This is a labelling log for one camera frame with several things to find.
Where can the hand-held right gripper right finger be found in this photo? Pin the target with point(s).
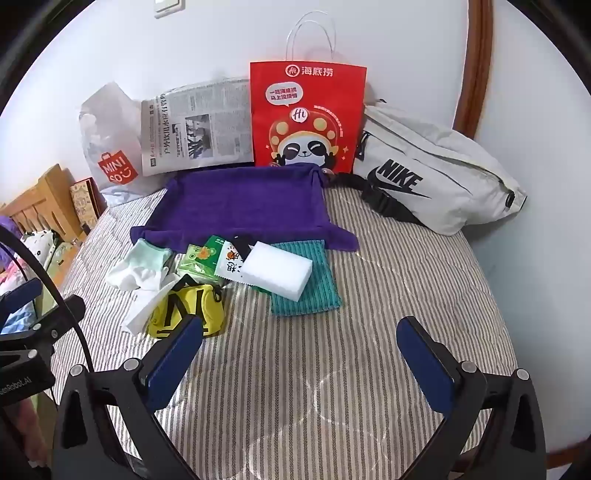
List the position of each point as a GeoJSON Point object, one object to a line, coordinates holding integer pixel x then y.
{"type": "Point", "coordinates": [425, 364]}

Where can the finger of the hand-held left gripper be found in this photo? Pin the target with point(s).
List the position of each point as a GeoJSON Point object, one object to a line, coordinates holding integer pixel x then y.
{"type": "Point", "coordinates": [21, 300]}
{"type": "Point", "coordinates": [60, 316]}

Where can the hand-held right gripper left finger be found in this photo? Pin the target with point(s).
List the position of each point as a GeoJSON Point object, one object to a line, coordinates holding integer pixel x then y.
{"type": "Point", "coordinates": [178, 357]}

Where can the yellow pouch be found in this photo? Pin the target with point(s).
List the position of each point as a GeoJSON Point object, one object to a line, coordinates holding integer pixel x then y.
{"type": "Point", "coordinates": [203, 309]}

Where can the light green tissue pack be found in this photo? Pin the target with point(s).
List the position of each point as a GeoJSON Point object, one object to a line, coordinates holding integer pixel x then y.
{"type": "Point", "coordinates": [194, 272]}

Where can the white packet with orange print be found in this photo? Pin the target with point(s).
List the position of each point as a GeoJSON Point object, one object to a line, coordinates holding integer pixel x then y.
{"type": "Point", "coordinates": [228, 265]}

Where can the long green packet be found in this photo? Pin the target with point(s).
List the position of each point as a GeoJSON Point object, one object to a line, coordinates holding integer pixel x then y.
{"type": "Point", "coordinates": [205, 251]}

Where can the white sponge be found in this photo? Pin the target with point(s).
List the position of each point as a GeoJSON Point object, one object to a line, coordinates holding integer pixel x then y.
{"type": "Point", "coordinates": [277, 272]}

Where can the teal cloth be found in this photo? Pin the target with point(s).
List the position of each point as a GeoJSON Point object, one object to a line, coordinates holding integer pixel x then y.
{"type": "Point", "coordinates": [318, 286]}

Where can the purple towel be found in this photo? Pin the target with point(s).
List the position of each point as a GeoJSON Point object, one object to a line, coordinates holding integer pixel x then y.
{"type": "Point", "coordinates": [240, 198]}

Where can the colourful quilt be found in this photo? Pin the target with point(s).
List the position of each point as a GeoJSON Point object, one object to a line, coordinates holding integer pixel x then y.
{"type": "Point", "coordinates": [14, 300]}

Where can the green blanket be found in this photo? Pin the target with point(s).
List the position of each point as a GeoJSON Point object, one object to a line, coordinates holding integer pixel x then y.
{"type": "Point", "coordinates": [62, 263]}

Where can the floral white pillow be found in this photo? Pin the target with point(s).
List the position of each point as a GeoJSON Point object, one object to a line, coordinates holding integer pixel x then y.
{"type": "Point", "coordinates": [39, 247]}

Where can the wooden headboard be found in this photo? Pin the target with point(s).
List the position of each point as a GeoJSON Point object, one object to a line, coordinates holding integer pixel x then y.
{"type": "Point", "coordinates": [41, 198]}

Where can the patterned book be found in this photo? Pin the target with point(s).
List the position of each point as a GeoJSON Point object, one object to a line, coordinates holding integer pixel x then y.
{"type": "Point", "coordinates": [85, 201]}

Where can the white plastic shopping bag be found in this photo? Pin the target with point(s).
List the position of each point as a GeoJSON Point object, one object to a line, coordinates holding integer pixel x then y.
{"type": "Point", "coordinates": [111, 138]}

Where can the white waist bag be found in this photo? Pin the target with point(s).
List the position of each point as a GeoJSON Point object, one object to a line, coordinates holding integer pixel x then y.
{"type": "Point", "coordinates": [438, 157]}

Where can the folded newspaper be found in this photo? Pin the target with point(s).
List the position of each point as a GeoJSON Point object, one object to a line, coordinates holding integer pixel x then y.
{"type": "Point", "coordinates": [198, 129]}

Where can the red paper bag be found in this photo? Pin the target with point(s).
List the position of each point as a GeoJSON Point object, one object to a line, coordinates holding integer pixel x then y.
{"type": "Point", "coordinates": [304, 92]}

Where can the wooden door frame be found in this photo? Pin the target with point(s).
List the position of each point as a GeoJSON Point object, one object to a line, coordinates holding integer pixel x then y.
{"type": "Point", "coordinates": [475, 69]}

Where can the white light switch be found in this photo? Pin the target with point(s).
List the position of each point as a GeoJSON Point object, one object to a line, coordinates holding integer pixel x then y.
{"type": "Point", "coordinates": [168, 7]}

